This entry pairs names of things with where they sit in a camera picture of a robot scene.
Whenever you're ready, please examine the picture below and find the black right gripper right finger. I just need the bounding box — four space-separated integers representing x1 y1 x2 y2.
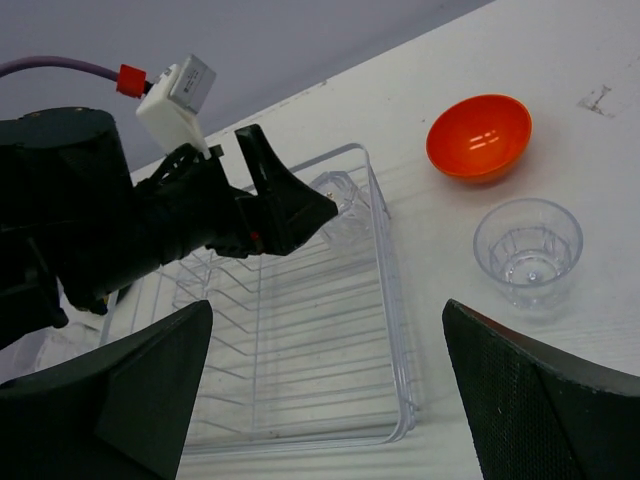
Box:
442 300 639 479

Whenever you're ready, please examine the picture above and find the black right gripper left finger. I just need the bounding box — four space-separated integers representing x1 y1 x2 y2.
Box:
1 301 213 479

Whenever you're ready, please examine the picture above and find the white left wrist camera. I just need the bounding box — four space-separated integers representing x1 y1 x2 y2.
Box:
136 54 216 159

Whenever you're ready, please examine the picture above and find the clear plastic dish rack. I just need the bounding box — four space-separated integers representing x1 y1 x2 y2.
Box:
100 143 417 459

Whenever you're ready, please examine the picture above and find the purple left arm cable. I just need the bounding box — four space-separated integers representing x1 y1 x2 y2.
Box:
0 55 149 99

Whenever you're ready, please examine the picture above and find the orange plastic bowl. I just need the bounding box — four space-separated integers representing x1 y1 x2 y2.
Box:
425 94 533 184

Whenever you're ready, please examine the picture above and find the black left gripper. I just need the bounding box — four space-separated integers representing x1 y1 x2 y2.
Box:
1 107 338 345

